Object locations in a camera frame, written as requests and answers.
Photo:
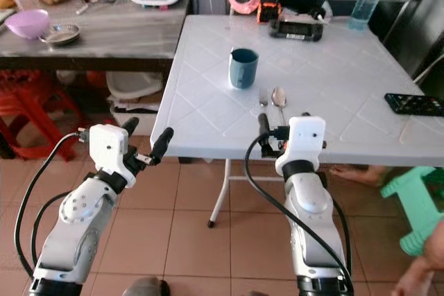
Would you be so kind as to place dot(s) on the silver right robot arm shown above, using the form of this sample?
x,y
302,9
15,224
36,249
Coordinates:
x,y
312,220

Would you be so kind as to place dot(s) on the black remote control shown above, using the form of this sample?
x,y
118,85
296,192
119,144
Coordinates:
x,y
413,104

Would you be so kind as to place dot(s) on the blue cup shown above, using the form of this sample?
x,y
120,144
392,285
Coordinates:
x,y
243,71

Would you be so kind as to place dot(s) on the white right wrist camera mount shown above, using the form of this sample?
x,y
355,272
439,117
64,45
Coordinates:
x,y
305,140

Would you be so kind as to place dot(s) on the black rectangular device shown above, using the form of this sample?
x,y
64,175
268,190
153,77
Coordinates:
x,y
296,30

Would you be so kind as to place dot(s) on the person's bare foot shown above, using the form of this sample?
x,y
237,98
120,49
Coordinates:
x,y
361,175

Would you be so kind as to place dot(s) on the white plastic seat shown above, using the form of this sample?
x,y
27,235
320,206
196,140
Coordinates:
x,y
133,85

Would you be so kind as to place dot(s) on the person's bare forearm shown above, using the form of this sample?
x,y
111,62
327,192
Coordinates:
x,y
420,272

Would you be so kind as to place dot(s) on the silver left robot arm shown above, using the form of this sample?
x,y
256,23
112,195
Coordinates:
x,y
73,233

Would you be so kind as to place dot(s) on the large purple bowl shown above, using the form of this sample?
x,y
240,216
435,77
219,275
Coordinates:
x,y
26,24

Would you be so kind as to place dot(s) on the metal fork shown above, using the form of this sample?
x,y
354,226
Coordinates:
x,y
263,96

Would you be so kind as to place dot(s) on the metal bowl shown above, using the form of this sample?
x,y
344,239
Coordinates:
x,y
62,35

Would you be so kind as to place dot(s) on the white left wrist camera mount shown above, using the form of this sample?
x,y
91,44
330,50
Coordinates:
x,y
107,145

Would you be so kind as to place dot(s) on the white storage bin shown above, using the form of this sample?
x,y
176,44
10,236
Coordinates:
x,y
135,120

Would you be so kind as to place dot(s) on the metal spoon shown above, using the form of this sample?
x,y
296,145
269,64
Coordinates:
x,y
279,96

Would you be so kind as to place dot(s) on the orange and black device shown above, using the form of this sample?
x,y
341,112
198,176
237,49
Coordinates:
x,y
268,13

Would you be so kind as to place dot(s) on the silver pen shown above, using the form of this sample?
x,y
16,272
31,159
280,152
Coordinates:
x,y
83,9

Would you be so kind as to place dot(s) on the green plastic stool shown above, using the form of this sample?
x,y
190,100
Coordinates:
x,y
413,202

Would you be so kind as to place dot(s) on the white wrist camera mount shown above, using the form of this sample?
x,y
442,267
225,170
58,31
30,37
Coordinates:
x,y
305,140
107,145

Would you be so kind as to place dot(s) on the white plastic folding table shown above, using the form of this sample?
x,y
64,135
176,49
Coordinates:
x,y
319,67

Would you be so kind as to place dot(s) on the dark wooden table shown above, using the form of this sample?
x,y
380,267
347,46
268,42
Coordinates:
x,y
132,32

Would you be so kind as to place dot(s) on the red plastic stool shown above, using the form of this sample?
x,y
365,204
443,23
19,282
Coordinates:
x,y
28,102

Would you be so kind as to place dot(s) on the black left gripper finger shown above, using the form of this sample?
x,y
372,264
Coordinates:
x,y
131,127
162,143

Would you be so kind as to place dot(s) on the grey robot foot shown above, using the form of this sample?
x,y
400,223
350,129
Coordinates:
x,y
144,287

